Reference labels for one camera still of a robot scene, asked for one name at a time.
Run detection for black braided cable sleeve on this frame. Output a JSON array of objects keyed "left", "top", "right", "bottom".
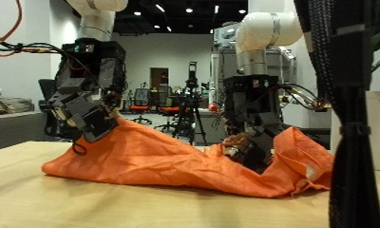
[{"left": 292, "top": 0, "right": 380, "bottom": 228}]

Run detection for beige cushion pile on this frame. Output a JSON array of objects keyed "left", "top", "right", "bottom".
[{"left": 0, "top": 97, "right": 35, "bottom": 116}]

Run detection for right hand cable bundle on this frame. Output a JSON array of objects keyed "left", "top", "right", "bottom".
[{"left": 277, "top": 83, "right": 330, "bottom": 112}]

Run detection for grey sofa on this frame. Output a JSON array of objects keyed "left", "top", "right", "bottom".
[{"left": 0, "top": 110, "right": 48, "bottom": 153}]

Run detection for brown door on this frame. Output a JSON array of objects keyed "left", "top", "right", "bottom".
[{"left": 149, "top": 67, "right": 169, "bottom": 91}]

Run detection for low grey cabinet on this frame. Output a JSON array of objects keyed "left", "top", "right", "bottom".
[{"left": 193, "top": 108, "right": 229, "bottom": 146}]

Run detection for orange office chair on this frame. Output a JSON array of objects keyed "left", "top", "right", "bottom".
[
  {"left": 153, "top": 85, "right": 182, "bottom": 134},
  {"left": 128, "top": 88, "right": 154, "bottom": 125}
]

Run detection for tall grey metal cabinet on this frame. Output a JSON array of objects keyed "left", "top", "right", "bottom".
[{"left": 210, "top": 47, "right": 296, "bottom": 105}]

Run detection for white cardboard box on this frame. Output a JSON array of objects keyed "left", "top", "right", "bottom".
[{"left": 282, "top": 108, "right": 333, "bottom": 129}]

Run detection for orange fabric shirt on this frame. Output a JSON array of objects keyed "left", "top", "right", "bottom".
[{"left": 40, "top": 116, "right": 335, "bottom": 200}]

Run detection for grey box device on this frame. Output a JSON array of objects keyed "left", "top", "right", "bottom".
[{"left": 213, "top": 22, "right": 241, "bottom": 48}]

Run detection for orange black arm cables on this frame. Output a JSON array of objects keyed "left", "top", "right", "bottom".
[{"left": 0, "top": 0, "right": 73, "bottom": 59}]

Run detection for black office chair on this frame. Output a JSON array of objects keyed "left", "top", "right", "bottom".
[{"left": 37, "top": 79, "right": 63, "bottom": 141}]

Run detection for black camera tripod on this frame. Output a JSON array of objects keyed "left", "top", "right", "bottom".
[{"left": 170, "top": 61, "right": 209, "bottom": 146}]

